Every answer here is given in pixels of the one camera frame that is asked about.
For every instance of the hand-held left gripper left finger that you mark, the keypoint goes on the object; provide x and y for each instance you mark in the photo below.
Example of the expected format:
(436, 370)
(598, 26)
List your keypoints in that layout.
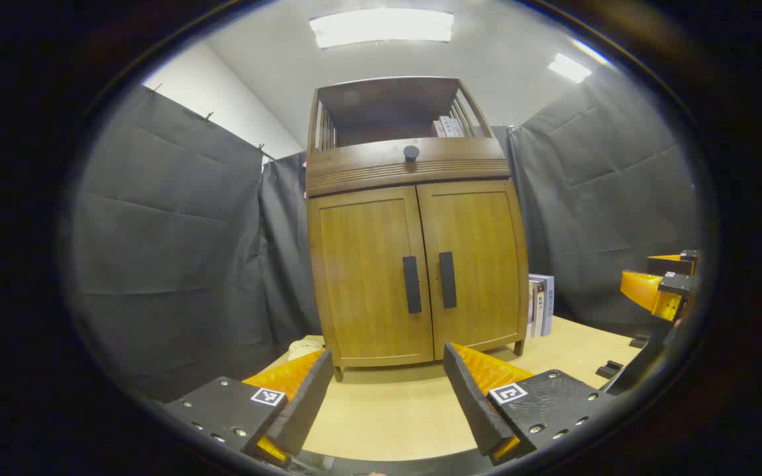
(305, 403)

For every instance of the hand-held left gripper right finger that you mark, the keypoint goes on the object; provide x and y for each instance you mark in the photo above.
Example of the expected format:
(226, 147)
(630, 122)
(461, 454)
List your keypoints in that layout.
(470, 396)

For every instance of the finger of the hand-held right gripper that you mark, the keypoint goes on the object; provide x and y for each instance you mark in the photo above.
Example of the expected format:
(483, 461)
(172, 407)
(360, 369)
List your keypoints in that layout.
(645, 291)
(669, 264)

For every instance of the wooden shoe cabinet door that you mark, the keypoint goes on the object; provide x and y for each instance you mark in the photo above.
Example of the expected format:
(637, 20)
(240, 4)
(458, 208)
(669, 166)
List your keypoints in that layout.
(361, 277)
(487, 264)

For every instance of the wooden double-door shoe cabinet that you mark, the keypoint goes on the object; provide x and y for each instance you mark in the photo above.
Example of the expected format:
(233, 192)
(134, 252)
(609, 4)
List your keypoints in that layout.
(407, 168)

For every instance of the small black table block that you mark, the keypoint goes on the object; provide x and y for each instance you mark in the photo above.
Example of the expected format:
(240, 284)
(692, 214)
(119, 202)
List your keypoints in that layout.
(639, 342)
(609, 369)

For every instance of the white plush toy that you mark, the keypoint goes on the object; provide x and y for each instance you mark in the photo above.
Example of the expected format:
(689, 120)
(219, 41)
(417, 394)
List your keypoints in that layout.
(303, 348)

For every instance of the grey upright book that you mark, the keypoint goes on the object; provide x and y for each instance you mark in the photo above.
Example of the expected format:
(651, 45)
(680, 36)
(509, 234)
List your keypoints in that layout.
(548, 304)

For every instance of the black backdrop cloth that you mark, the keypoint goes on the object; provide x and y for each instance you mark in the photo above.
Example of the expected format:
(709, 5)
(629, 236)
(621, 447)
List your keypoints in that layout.
(169, 251)

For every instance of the small rectangular ceiling light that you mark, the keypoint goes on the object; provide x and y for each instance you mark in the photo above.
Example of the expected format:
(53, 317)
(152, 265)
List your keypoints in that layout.
(569, 67)

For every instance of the black round drawer knob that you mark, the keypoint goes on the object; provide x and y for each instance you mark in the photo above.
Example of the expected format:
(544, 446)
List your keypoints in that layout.
(411, 153)

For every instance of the pink and white shelf books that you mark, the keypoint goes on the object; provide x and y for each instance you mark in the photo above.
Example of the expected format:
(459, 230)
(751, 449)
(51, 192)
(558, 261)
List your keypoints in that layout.
(448, 127)

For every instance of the large rectangular ceiling light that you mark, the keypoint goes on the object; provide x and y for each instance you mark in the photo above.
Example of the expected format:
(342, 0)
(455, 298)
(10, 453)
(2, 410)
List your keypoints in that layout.
(381, 26)

